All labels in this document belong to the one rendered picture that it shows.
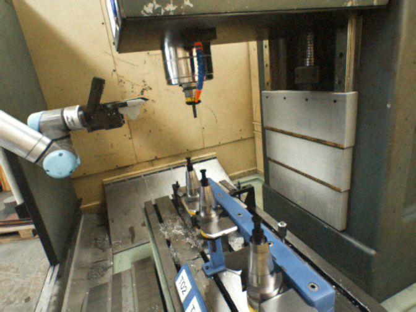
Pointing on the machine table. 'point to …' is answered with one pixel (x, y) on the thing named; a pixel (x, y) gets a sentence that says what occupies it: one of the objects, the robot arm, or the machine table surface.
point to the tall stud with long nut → (282, 231)
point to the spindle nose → (184, 63)
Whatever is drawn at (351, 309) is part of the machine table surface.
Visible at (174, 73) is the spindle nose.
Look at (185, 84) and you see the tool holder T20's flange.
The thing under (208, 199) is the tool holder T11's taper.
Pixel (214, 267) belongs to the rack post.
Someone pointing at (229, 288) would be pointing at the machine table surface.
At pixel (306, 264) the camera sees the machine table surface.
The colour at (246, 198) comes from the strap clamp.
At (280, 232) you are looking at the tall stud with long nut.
